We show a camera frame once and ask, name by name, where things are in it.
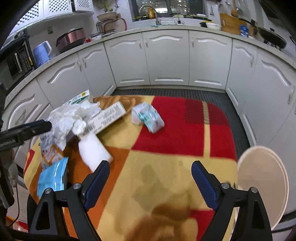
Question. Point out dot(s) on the white levamlodipine medicine box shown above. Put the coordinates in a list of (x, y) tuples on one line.
[(104, 119)]

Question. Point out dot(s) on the dish rack with pot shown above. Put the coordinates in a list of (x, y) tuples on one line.
[(110, 23)]

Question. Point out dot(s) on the left hand white glove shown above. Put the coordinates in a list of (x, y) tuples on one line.
[(9, 178)]

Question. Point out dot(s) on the blue electric kettle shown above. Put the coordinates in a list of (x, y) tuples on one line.
[(42, 53)]

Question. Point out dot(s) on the white tissue paper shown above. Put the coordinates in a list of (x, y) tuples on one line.
[(68, 118)]

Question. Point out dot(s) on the black wok pan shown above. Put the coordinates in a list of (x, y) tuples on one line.
[(271, 38)]

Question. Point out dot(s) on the black microwave oven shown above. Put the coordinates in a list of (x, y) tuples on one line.
[(17, 62)]

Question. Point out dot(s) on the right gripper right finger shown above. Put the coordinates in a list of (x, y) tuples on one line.
[(252, 221)]

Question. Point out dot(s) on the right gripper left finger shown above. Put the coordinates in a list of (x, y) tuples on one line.
[(49, 222)]

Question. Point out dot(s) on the wooden cutting board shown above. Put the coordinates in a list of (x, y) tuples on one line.
[(231, 24)]

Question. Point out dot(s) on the blue box on counter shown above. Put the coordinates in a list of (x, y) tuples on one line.
[(244, 31)]

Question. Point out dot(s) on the green white milk carton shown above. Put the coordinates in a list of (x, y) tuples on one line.
[(79, 98)]

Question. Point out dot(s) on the chrome kitchen faucet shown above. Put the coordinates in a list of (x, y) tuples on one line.
[(151, 13)]

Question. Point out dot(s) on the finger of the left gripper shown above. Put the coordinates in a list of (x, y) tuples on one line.
[(19, 134)]

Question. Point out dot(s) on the white base cabinets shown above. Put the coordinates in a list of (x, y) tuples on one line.
[(258, 78)]

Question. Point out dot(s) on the white plastic bottle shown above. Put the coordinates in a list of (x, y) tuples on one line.
[(92, 151)]

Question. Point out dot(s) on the pink rice cooker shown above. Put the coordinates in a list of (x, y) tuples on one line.
[(73, 38)]

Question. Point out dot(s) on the white round trash bin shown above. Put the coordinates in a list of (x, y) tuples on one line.
[(262, 168)]

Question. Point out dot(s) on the teal printed wrapper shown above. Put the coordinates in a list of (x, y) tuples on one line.
[(146, 114)]

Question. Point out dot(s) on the blue plastic packet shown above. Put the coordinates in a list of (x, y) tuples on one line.
[(55, 177)]

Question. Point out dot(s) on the colourful checked blanket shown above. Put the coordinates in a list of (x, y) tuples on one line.
[(150, 193)]

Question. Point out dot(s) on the orange printed snack wrapper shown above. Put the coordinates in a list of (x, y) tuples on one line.
[(49, 151)]

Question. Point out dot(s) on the white bowl on counter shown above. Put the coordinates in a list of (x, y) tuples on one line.
[(213, 26)]

